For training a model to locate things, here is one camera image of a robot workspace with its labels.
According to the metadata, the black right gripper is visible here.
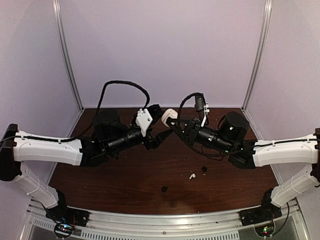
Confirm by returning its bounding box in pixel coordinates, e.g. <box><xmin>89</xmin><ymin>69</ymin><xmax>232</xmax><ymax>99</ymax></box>
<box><xmin>166</xmin><ymin>117</ymin><xmax>233</xmax><ymax>155</ymax></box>

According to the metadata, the white earbud charging case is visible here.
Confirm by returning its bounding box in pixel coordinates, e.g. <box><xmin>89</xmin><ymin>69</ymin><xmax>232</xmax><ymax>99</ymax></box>
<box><xmin>161</xmin><ymin>108</ymin><xmax>178</xmax><ymax>128</ymax></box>

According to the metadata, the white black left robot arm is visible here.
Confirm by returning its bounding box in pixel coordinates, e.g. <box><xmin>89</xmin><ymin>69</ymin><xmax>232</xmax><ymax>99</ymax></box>
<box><xmin>0</xmin><ymin>104</ymin><xmax>178</xmax><ymax>222</ymax></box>

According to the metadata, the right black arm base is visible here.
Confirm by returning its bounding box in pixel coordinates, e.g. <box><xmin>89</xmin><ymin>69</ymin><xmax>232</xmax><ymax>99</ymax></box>
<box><xmin>239</xmin><ymin>188</ymin><xmax>282</xmax><ymax>226</ymax></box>

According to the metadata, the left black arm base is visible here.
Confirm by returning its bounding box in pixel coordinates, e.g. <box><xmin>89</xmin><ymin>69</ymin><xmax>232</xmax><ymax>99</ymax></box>
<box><xmin>45</xmin><ymin>190</ymin><xmax>90</xmax><ymax>227</ymax></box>

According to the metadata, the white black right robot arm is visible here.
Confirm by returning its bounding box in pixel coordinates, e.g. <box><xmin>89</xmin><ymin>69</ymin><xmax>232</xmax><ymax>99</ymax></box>
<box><xmin>161</xmin><ymin>108</ymin><xmax>320</xmax><ymax>221</ymax></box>

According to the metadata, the right circuit board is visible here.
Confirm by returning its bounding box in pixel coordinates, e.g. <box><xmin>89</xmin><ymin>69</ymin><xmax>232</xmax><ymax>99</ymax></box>
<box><xmin>254</xmin><ymin>223</ymin><xmax>275</xmax><ymax>238</ymax></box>

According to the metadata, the circuit board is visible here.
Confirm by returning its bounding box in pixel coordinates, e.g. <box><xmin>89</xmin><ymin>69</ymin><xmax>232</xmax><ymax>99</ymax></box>
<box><xmin>254</xmin><ymin>223</ymin><xmax>275</xmax><ymax>238</ymax></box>
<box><xmin>53</xmin><ymin>223</ymin><xmax>75</xmax><ymax>238</ymax></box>

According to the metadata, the left circuit board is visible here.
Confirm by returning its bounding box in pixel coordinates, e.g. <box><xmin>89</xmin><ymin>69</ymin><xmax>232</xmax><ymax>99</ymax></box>
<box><xmin>53</xmin><ymin>223</ymin><xmax>75</xmax><ymax>238</ymax></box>

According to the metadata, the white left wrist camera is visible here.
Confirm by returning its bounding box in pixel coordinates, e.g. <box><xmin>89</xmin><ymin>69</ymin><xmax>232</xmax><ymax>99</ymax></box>
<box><xmin>135</xmin><ymin>108</ymin><xmax>153</xmax><ymax>137</ymax></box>

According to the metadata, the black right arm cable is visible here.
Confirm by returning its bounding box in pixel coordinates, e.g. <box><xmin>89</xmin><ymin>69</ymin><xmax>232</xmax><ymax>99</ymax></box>
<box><xmin>174</xmin><ymin>92</ymin><xmax>253</xmax><ymax>162</ymax></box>

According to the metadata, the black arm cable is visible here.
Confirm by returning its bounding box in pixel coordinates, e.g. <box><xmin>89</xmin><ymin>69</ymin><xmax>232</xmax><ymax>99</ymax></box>
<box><xmin>174</xmin><ymin>92</ymin><xmax>253</xmax><ymax>162</ymax></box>
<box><xmin>24</xmin><ymin>80</ymin><xmax>151</xmax><ymax>145</ymax></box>

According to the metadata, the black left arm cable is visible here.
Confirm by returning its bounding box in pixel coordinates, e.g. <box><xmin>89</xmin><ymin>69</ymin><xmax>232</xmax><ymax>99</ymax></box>
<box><xmin>24</xmin><ymin>80</ymin><xmax>151</xmax><ymax>145</ymax></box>

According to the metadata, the aluminium front rail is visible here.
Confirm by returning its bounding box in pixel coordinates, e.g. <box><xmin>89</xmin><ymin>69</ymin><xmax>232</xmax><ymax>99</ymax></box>
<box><xmin>17</xmin><ymin>199</ymin><xmax>310</xmax><ymax>240</ymax></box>

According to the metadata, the right aluminium frame post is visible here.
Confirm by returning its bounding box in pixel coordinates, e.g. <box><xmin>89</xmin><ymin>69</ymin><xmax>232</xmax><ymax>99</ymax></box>
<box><xmin>241</xmin><ymin>0</ymin><xmax>273</xmax><ymax>112</ymax></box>

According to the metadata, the aluminium frame post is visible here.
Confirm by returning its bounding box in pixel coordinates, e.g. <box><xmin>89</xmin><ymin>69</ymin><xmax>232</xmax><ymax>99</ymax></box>
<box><xmin>241</xmin><ymin>0</ymin><xmax>273</xmax><ymax>112</ymax></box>
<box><xmin>52</xmin><ymin>0</ymin><xmax>84</xmax><ymax>112</ymax></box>

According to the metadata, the left aluminium frame post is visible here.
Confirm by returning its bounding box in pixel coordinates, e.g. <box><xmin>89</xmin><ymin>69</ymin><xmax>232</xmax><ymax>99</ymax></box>
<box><xmin>52</xmin><ymin>0</ymin><xmax>84</xmax><ymax>112</ymax></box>

